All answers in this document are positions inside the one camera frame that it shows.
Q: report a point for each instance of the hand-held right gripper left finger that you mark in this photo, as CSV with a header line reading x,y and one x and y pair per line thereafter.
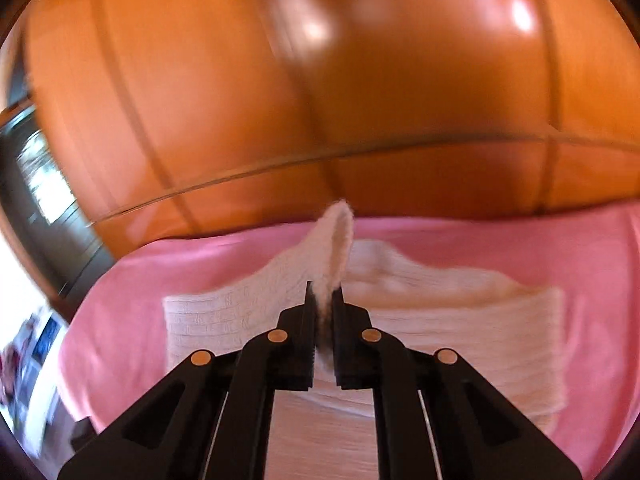
x,y
309,340

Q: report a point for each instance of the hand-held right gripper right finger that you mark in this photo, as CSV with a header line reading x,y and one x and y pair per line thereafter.
x,y
340,340

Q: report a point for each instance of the pale knit sweater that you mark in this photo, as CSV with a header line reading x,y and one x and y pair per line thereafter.
x,y
450,335

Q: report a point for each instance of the pink blanket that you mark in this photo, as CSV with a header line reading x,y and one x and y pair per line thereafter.
x,y
575,260

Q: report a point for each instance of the wooden wardrobe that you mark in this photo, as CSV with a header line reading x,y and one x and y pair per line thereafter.
x,y
400,85

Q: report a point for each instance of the blurred colourful clutter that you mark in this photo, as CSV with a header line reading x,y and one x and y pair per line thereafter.
x,y
30,360

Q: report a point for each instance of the dark glass door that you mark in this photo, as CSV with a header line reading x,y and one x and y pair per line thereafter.
x,y
42,185

